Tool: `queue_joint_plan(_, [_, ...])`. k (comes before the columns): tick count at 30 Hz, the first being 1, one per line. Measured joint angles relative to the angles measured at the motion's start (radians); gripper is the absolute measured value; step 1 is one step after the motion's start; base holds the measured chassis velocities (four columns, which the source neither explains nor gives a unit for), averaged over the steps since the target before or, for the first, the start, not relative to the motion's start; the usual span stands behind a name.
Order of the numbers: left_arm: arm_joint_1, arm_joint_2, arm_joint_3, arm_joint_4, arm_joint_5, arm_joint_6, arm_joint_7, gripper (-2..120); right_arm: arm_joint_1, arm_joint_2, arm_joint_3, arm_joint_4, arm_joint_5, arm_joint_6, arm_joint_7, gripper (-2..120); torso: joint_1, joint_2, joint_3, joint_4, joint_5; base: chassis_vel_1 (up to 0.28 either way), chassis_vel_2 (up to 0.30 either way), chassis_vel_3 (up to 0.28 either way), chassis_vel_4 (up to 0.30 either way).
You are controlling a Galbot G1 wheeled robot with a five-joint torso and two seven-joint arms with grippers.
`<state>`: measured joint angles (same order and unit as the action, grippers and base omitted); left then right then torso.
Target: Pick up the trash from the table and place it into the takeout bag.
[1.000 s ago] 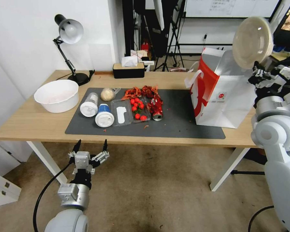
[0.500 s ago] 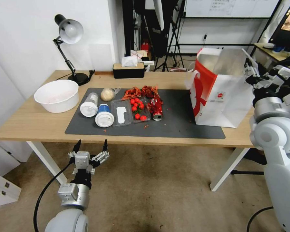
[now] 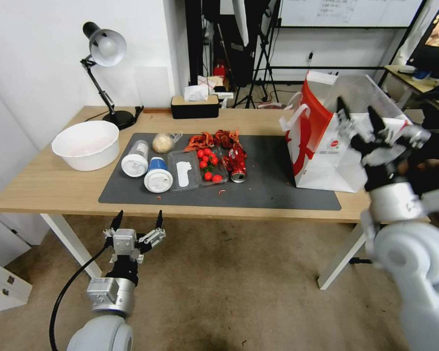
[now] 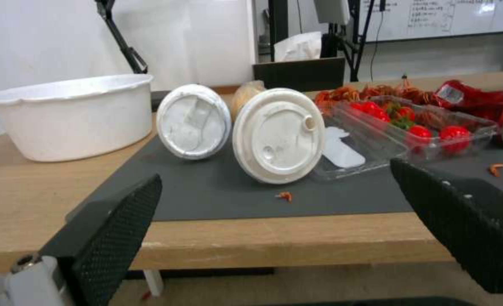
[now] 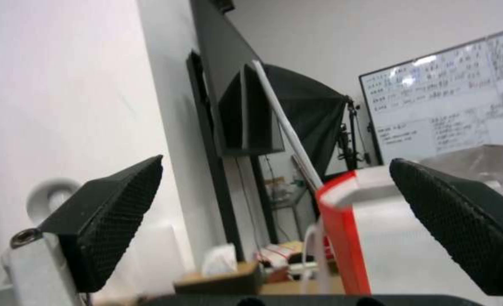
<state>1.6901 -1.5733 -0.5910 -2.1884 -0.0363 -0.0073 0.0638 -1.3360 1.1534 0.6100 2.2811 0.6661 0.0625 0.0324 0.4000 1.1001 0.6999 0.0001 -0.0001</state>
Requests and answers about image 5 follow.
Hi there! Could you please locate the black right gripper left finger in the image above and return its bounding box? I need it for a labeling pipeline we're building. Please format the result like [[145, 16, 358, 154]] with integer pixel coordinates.
[[3, 155, 165, 306]]

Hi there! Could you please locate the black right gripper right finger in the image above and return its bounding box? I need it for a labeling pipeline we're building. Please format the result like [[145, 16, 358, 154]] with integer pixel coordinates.
[[388, 158, 503, 306]]

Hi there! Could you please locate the brown cardboard box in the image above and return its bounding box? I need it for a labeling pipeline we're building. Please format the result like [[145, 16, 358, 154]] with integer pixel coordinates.
[[173, 261, 266, 295]]

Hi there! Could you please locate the crumpled white paper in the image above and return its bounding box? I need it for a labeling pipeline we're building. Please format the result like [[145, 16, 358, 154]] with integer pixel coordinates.
[[199, 244, 238, 277]]

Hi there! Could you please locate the whiteboard with writing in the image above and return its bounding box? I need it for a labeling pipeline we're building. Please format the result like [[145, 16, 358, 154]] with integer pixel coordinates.
[[358, 25, 503, 166]]

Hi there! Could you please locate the black light stand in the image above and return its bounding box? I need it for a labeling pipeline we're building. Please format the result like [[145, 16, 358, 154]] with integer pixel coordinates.
[[337, 95, 373, 170]]

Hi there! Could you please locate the red and white packet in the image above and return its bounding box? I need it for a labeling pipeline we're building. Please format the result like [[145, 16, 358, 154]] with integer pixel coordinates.
[[254, 241, 308, 268]]

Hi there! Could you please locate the black folded wedge panel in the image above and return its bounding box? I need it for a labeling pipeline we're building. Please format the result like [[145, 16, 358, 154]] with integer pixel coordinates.
[[216, 63, 286, 157]]

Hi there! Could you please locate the black photo softbox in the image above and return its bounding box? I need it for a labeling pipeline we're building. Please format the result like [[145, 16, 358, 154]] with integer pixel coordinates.
[[261, 63, 348, 180]]

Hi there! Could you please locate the long white rod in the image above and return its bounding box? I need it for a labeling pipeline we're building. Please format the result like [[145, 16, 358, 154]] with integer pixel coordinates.
[[250, 60, 325, 189]]

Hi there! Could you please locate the dark grey partition panel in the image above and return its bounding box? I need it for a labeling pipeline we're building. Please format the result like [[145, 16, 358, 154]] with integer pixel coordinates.
[[186, 0, 286, 259]]

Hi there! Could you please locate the white round ring fixture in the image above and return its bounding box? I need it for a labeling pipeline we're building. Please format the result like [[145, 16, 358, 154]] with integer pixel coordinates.
[[26, 178, 80, 224]]

